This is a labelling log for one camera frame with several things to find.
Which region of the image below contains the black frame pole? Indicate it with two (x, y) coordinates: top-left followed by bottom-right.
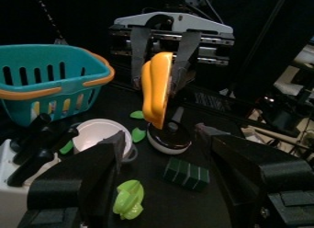
(238, 0), (290, 97)

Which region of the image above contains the black toy pot with lid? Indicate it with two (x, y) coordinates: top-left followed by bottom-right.
(144, 106), (194, 155)

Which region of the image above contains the black toy knife handle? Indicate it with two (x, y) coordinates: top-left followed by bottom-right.
(8, 112), (54, 154)
(11, 126), (80, 165)
(7, 148), (55, 188)

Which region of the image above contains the small green toy leaf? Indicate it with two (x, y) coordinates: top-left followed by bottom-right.
(58, 140), (75, 155)
(128, 109), (146, 120)
(130, 126), (147, 144)

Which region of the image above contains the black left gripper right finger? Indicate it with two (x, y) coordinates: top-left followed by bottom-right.
(194, 122), (314, 228)

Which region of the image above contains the orange toy squash half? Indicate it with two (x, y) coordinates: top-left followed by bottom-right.
(140, 51), (174, 131)

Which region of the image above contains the white toy knife block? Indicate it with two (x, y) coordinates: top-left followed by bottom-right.
(0, 138), (63, 228)

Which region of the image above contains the black chair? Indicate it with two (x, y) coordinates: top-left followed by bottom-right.
(259, 95), (306, 139)

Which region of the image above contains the white bowl with grey handles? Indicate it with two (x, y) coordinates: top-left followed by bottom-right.
(71, 118), (140, 164)

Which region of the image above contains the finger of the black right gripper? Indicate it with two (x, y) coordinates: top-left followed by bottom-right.
(168, 29), (202, 97)
(130, 26), (155, 89)

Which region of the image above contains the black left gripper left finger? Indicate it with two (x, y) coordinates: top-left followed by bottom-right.
(26, 130), (127, 228)

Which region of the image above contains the lime green toy squash half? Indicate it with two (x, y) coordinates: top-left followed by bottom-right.
(112, 178), (146, 222)

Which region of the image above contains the teal basket with orange handles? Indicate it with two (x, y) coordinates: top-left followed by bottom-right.
(0, 43), (116, 128)

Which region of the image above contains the dark green striped toy block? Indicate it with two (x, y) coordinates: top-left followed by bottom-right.
(162, 156), (213, 193)

